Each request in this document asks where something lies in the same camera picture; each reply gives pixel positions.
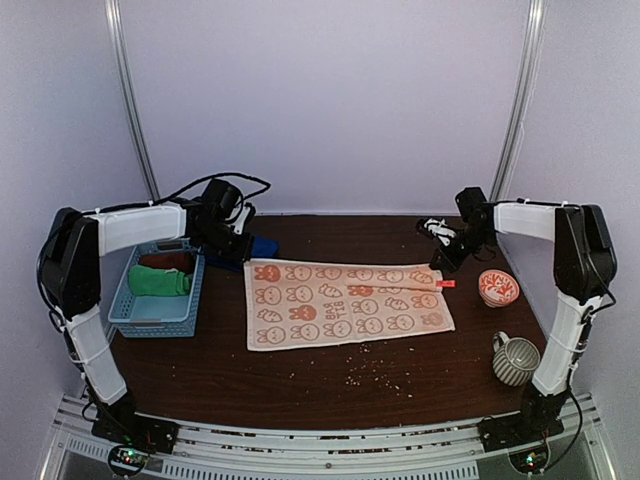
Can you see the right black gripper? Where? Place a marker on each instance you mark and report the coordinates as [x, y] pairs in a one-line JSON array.
[[450, 262]]

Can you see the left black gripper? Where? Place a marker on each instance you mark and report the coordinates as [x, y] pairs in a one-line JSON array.
[[242, 250]]

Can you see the orange bunny pattern towel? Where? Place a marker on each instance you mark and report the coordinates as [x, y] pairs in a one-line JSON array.
[[294, 304]]

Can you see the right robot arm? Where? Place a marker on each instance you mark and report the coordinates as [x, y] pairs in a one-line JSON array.
[[584, 264]]

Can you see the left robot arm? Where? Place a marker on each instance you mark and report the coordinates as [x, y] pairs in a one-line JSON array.
[[68, 271]]

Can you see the dark red rolled towel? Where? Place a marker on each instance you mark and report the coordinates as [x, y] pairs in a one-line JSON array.
[[181, 261]]

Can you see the orange white patterned bowl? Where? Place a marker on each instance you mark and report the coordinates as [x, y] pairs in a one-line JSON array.
[[498, 288]]

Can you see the blue towel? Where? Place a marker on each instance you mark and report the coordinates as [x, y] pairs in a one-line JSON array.
[[260, 248]]

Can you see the green rolled towel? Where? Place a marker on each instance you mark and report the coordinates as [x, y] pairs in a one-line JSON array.
[[144, 281]]

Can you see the light blue plastic basket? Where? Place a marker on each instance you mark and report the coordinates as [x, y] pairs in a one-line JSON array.
[[157, 317]]

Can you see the grey striped mug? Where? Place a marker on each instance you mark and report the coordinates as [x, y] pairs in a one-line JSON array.
[[515, 359]]

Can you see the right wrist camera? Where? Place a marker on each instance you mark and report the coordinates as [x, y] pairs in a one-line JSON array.
[[436, 229]]

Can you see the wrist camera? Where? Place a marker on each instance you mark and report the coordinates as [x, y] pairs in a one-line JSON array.
[[436, 229], [240, 216]]

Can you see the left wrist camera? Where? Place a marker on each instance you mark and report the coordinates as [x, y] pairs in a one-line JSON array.
[[240, 216]]

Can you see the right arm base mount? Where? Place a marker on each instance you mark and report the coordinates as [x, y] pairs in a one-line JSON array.
[[520, 435]]

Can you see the front aluminium rail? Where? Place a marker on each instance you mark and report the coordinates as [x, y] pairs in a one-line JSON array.
[[453, 450]]

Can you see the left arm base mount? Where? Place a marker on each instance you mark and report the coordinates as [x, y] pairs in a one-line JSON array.
[[131, 452]]

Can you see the right aluminium frame post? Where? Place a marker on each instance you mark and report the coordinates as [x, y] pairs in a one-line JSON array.
[[524, 88]]

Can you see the aluminium frame post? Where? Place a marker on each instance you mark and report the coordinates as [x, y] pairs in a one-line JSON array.
[[118, 40], [524, 88]]

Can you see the left aluminium frame post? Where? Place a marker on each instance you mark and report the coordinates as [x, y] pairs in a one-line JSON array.
[[118, 40]]

